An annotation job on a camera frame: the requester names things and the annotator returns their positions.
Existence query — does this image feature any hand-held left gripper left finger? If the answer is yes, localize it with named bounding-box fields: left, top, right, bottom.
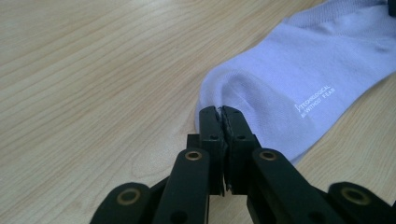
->
left=186, top=105, right=227, bottom=197

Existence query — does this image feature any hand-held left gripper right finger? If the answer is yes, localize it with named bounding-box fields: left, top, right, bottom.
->
left=221, top=105, right=262, bottom=196

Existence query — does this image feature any light purple ankle sock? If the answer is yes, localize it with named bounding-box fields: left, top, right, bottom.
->
left=194, top=0, right=396, bottom=166

